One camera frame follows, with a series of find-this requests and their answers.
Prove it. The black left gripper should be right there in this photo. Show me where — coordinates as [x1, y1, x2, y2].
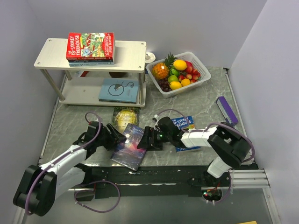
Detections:
[95, 123, 126, 151]

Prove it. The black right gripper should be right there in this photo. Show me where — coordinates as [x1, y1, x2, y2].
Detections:
[137, 126, 172, 151]

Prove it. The Robinson Crusoe book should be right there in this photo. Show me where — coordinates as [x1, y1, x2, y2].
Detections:
[111, 123, 146, 171]

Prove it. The light blue 143-Storey Treehouse book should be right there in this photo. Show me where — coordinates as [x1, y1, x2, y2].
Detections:
[69, 62, 114, 67]

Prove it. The Little Women book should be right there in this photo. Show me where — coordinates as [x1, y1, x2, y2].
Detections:
[68, 59, 114, 64]

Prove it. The red 13-Storey Treehouse book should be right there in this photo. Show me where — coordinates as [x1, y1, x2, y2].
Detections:
[66, 32, 115, 62]

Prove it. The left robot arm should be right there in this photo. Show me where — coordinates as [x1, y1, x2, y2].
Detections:
[13, 121, 126, 217]

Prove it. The Alice in Wonderland book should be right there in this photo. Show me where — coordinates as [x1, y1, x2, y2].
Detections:
[112, 107, 140, 133]

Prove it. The blue 91-Storey Treehouse book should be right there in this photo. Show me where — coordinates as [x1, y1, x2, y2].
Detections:
[171, 116, 200, 153]

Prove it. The light blue book with swan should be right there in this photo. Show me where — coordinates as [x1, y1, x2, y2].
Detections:
[98, 78, 139, 103]

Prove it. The white two-tier shelf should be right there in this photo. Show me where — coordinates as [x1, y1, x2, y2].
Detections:
[34, 38, 147, 107]

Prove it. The dark grapes bunch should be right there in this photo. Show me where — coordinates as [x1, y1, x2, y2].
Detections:
[158, 78, 171, 92]

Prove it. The yellow lemon front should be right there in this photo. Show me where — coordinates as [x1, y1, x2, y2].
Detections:
[169, 81, 182, 90]

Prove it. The white plastic basket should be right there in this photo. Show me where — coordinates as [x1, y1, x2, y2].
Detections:
[146, 52, 211, 98]

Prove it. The green lime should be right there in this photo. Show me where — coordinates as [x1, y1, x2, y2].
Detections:
[168, 75, 179, 83]

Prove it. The yellow lemon small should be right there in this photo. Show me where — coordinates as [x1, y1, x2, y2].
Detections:
[181, 78, 191, 87]

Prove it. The toy pineapple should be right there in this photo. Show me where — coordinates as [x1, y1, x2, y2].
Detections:
[152, 52, 176, 80]

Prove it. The red strawberries pile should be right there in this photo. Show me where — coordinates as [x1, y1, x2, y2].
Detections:
[178, 61, 201, 84]

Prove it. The yellow lemon top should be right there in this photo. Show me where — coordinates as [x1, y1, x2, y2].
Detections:
[173, 59, 187, 71]

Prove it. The purple box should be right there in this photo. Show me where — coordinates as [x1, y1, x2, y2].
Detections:
[215, 96, 239, 126]

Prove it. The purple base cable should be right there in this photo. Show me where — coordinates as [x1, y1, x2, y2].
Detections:
[74, 180, 121, 213]

